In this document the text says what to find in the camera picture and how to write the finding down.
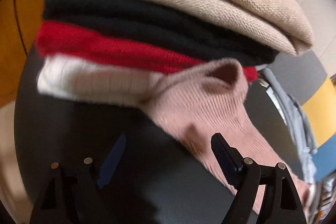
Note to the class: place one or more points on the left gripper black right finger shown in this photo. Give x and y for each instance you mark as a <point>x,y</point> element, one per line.
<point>280,203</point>

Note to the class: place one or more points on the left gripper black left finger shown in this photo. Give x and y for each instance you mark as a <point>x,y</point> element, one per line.
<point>71,193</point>

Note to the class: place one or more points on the pink knit sweater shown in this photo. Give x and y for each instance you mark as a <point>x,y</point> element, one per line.
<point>196,103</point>

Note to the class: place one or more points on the light blue grey garment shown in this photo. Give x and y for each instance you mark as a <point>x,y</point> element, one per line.
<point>298,125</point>

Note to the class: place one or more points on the white folded sweater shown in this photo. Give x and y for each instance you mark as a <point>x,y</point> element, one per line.
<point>76,79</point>

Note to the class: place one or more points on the grey yellow blue chair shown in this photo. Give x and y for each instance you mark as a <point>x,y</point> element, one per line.
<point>305,78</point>

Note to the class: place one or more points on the red folded sweater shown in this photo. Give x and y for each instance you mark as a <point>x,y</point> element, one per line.
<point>57,37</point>

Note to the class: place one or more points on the black folded sweater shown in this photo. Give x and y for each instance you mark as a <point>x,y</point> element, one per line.
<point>161,26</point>

